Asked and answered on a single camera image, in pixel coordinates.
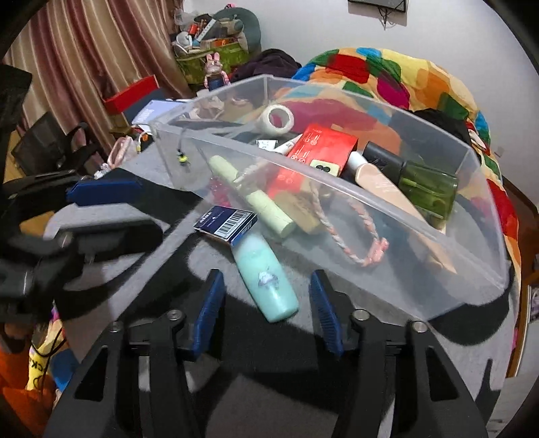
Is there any black clothing pile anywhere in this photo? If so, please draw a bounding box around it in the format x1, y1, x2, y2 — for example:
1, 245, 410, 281
413, 108, 471, 145

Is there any red flat box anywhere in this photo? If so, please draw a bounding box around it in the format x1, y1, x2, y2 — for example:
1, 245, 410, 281
103, 75, 159, 115

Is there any white medical tape roll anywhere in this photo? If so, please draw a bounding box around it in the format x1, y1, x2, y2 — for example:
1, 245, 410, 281
255, 104, 295, 137

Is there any magenta hair scrunchie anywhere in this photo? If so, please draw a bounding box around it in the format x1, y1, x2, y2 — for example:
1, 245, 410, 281
208, 176, 231, 207

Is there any mint green bottle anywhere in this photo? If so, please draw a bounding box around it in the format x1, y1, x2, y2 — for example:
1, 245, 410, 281
232, 232, 300, 323

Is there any colourful patchwork quilt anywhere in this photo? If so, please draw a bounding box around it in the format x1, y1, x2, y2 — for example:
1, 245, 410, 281
293, 48, 522, 277

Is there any striped brown curtain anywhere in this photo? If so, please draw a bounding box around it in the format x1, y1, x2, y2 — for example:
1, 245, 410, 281
1, 1, 192, 149

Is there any teal neck pillow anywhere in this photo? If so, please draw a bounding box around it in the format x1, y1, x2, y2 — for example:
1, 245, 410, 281
213, 7, 261, 55

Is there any light blue notebook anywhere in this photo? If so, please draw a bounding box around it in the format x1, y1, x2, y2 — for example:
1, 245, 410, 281
131, 99, 187, 125

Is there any white green ointment tube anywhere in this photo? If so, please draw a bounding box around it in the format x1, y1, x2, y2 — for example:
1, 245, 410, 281
256, 134, 302, 155

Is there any green glass bottle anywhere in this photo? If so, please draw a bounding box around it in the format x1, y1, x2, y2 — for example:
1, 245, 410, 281
398, 161, 458, 229

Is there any dark purple clothing heap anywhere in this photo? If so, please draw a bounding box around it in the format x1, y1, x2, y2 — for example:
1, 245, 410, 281
229, 49, 302, 83

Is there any pink braided rope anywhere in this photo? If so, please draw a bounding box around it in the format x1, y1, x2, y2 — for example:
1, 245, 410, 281
234, 159, 391, 269

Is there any clear plastic storage bin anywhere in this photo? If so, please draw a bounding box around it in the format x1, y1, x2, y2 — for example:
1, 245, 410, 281
150, 75, 512, 319

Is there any long pale green tube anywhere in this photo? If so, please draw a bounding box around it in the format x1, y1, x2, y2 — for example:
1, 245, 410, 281
208, 155, 296, 238

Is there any green cluttered basket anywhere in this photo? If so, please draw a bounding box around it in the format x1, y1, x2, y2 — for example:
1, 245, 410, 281
175, 41, 251, 88

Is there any blue cigarette box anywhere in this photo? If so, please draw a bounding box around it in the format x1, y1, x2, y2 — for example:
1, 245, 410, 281
194, 205, 258, 247

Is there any red envelope packet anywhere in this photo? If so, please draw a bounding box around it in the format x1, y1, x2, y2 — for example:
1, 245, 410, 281
268, 123, 358, 199

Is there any black capped purple bottle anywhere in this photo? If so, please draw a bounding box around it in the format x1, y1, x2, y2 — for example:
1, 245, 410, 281
363, 142, 405, 184

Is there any pink bunny figurine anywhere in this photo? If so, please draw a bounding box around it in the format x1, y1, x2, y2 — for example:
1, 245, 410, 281
204, 52, 229, 91

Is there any wall mounted black screen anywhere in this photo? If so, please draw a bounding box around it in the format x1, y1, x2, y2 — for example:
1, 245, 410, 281
349, 0, 408, 13

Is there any beige cream tube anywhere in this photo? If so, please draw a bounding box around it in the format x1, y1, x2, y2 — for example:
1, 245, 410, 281
347, 152, 457, 274

